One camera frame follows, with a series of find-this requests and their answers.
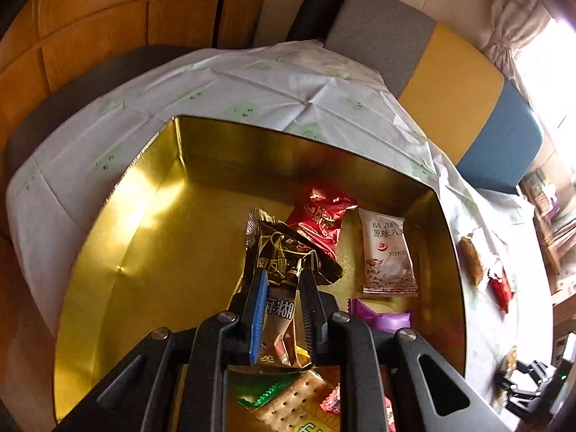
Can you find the brown wafer snack packet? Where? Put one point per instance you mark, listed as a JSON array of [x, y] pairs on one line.
[[471, 256]]

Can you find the tan snack packet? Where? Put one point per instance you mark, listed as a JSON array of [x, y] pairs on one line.
[[510, 362]]

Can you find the beige curtain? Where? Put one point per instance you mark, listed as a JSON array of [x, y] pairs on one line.
[[513, 22]]

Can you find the wooden cabinet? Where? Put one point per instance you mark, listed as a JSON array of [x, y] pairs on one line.
[[90, 18]]

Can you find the dark brown gold packet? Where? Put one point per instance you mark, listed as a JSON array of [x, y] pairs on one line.
[[279, 252]]

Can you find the wooden side table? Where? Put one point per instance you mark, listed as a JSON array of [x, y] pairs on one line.
[[553, 234]]

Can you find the window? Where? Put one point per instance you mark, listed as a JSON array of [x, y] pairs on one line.
[[553, 54]]

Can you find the grey yellow blue sofa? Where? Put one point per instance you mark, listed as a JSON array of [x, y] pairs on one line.
[[450, 76]]

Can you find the white green-print tablecloth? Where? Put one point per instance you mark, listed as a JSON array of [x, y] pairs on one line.
[[225, 85]]

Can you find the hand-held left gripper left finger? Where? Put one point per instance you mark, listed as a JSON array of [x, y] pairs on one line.
[[257, 319]]

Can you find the purple snack packet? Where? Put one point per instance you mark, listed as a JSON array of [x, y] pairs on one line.
[[382, 321]]

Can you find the red foil candy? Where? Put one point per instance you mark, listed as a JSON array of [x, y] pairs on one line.
[[332, 402]]

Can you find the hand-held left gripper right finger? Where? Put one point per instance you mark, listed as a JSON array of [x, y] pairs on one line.
[[308, 319]]

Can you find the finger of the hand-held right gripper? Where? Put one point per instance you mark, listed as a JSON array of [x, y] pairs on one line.
[[517, 398], [531, 366]]

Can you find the black cushion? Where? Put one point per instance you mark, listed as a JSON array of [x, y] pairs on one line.
[[324, 0]]

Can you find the gold tin box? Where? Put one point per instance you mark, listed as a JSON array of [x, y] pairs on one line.
[[157, 256]]

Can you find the cracker packet with green ends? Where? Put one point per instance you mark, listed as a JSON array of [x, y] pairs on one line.
[[292, 396]]

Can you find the white nut snack packet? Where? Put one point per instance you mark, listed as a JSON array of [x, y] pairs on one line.
[[387, 252]]

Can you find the small red snack packet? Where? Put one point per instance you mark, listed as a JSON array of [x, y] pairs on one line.
[[501, 290]]

